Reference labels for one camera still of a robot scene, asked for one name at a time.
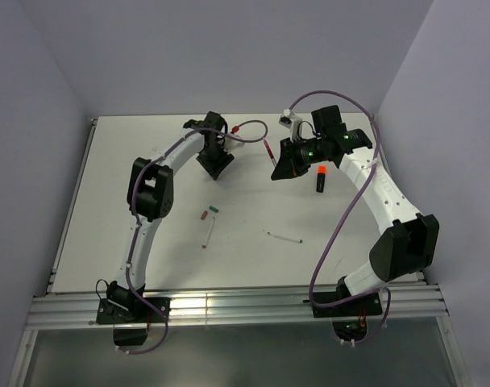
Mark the white green-tip pen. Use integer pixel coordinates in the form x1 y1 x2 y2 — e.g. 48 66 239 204
265 231 303 244

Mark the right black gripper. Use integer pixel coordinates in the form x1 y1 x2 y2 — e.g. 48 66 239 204
272 135 326 181

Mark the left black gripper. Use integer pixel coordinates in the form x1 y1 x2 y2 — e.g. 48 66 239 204
197 140 235 181

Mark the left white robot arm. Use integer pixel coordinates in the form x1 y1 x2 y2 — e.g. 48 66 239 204
106 111 234 322

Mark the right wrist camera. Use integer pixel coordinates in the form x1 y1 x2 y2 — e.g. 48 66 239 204
279 109 303 142

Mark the red pink pen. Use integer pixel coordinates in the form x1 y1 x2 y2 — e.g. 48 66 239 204
263 138 276 168

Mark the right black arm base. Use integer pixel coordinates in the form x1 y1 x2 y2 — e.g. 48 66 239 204
311 293 384 341

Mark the black orange highlighter pen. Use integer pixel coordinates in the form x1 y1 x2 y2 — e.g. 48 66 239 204
316 173 326 194

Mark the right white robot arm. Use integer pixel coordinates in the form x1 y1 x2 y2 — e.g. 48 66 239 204
271 106 439 314

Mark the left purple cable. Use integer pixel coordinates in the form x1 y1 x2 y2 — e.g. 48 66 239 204
115 119 269 356

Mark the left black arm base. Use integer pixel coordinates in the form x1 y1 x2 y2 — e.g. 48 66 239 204
95 298 164 348

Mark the aluminium rail frame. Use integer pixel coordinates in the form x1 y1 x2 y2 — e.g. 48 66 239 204
10 115 471 386

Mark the white brown-tip pen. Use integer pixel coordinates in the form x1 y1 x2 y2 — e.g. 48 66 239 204
202 217 216 249

